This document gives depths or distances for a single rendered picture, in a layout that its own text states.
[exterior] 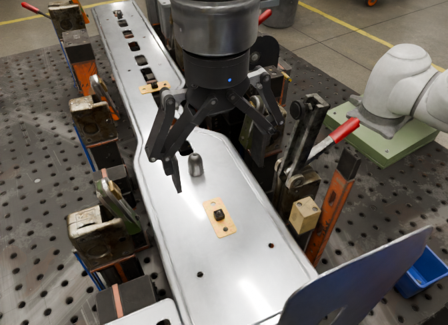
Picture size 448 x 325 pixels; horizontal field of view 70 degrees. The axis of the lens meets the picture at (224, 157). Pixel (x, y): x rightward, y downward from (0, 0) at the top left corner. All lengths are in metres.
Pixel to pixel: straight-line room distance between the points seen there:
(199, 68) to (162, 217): 0.34
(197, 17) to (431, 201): 1.00
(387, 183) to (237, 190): 0.65
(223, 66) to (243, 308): 0.35
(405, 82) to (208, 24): 0.90
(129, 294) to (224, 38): 0.42
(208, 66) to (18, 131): 1.17
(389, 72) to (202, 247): 0.83
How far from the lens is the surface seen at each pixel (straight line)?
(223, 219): 0.59
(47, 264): 1.00
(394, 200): 1.13
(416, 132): 1.32
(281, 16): 3.78
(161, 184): 0.66
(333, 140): 0.59
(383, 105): 1.20
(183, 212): 0.61
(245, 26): 0.33
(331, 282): 0.20
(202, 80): 0.36
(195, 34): 0.33
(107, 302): 0.58
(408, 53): 1.16
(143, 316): 0.53
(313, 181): 0.61
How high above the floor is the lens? 1.49
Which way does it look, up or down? 45 degrees down
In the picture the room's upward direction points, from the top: straight up
